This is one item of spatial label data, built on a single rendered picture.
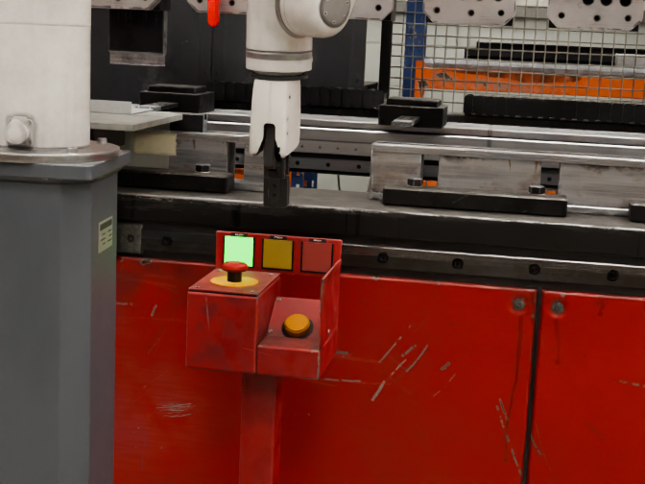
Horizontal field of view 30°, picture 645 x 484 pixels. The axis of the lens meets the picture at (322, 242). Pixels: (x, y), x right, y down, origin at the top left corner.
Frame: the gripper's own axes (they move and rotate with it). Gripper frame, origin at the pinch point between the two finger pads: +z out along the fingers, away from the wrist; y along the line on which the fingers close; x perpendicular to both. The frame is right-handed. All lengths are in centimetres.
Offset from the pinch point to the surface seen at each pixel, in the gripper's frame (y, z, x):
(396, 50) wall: -474, 31, -40
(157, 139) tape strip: -48, 3, -32
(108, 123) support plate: -23.9, -3.3, -31.7
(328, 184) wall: -465, 102, -72
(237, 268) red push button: -15.3, 15.6, -9.0
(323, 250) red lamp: -25.3, 14.6, 2.1
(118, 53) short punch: -52, -11, -40
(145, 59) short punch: -52, -10, -35
